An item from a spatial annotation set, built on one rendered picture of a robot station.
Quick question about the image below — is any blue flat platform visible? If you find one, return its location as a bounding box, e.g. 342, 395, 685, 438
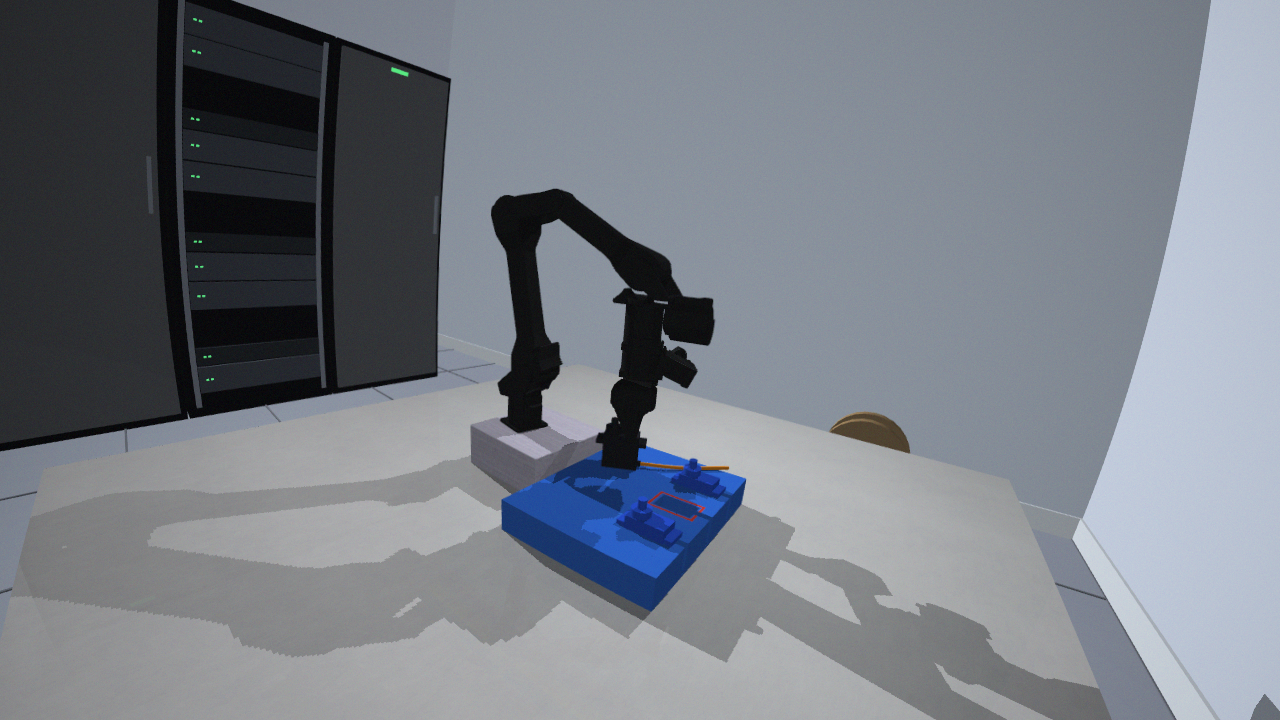
500, 446, 746, 611

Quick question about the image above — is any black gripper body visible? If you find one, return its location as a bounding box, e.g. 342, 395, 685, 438
611, 334, 660, 409

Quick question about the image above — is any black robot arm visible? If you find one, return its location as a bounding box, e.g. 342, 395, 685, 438
492, 190, 714, 433

